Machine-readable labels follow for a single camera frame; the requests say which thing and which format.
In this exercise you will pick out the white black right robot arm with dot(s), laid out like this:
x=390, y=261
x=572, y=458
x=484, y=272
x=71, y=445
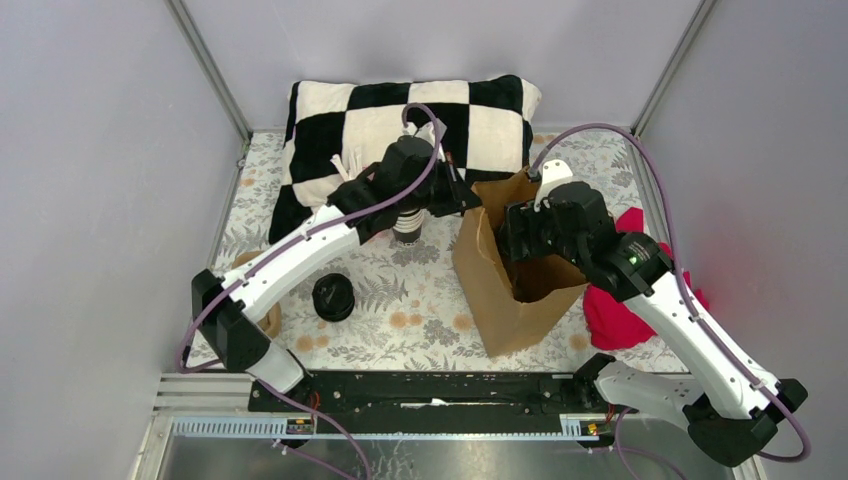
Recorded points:
x=733, y=406

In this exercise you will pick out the white wrapped straws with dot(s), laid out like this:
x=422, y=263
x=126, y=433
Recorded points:
x=349, y=166

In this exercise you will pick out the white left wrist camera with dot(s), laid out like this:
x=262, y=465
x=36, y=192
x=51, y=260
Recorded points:
x=433, y=133

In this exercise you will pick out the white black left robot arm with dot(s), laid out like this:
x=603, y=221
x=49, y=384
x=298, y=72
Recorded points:
x=412, y=175

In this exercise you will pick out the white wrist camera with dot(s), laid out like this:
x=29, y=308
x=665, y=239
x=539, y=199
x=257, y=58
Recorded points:
x=433, y=133
x=554, y=173

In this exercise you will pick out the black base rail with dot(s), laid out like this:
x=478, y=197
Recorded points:
x=421, y=403

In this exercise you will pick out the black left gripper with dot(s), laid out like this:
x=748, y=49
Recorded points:
x=460, y=196

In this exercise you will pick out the floral table mat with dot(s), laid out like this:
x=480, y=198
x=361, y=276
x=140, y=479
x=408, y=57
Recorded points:
x=410, y=312

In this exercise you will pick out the brown paper bag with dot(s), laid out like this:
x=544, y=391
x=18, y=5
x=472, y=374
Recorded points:
x=514, y=305

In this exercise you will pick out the red cloth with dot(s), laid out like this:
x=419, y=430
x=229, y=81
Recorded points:
x=612, y=325

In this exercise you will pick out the black white checkered pillow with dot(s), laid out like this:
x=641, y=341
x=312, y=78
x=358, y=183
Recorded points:
x=488, y=135

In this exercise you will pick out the stack of paper cups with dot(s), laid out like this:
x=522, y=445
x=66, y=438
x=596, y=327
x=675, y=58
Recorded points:
x=408, y=227

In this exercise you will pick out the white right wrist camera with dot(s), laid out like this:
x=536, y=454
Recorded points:
x=554, y=173

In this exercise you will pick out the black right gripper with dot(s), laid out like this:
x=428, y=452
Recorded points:
x=519, y=217

